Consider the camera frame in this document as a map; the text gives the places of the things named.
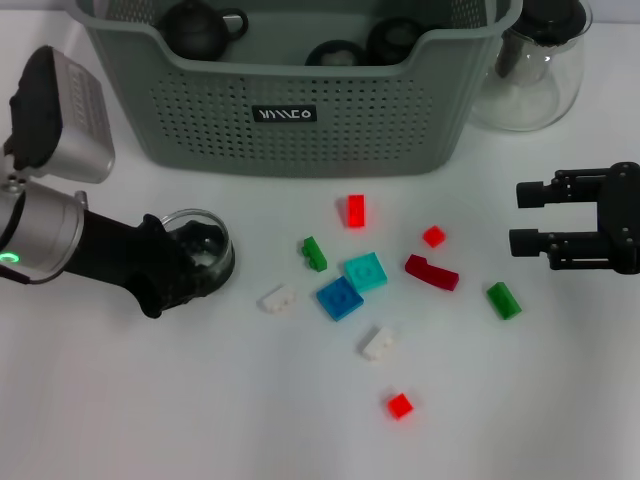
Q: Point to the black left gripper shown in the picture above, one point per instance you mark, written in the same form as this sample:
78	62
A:
120	255

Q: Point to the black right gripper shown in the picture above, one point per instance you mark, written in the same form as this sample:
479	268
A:
622	220

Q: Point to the glass teacup with black holder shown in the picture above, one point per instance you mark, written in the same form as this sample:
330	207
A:
205	260
380	45
315	52

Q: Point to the white oblong brick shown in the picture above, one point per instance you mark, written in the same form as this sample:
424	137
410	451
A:
277	299
377	344

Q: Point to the grey-green perforated storage bin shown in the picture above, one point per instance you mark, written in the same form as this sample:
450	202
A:
350	125

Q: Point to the green oblong brick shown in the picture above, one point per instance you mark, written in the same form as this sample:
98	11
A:
314	252
504	301

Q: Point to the small red square brick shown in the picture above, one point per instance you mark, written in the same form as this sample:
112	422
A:
434	236
400	405

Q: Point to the dark red curved brick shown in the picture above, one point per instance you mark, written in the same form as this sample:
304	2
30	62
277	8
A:
432	274

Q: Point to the glass teapot with black lid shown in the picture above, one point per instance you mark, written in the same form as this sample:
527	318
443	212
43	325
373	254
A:
525	100

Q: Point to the silver metal connector plug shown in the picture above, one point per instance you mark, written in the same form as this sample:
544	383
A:
12	186

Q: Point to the cyan square plate brick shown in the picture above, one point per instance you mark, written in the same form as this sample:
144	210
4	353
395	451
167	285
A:
366	271

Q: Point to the bright red oblong brick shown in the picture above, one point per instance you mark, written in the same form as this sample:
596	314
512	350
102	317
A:
356	212

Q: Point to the blue square plate brick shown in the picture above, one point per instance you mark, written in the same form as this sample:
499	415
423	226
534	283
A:
340	297

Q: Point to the black ceramic teapot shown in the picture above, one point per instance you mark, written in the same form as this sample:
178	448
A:
195	30

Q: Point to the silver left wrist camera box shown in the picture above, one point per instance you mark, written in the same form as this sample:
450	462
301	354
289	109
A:
80	130

